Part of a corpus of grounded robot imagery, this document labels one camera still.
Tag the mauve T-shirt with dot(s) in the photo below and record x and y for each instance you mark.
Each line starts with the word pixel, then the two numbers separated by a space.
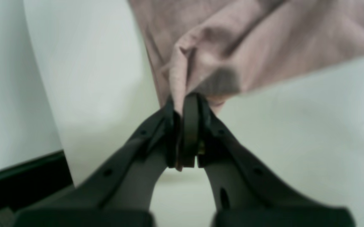
pixel 221 48

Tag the black computer case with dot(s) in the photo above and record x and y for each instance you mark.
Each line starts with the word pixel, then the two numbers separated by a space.
pixel 32 181

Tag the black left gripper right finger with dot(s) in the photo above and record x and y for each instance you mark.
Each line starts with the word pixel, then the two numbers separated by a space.
pixel 246 192

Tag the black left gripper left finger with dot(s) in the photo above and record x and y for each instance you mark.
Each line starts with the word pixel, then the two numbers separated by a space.
pixel 119 192

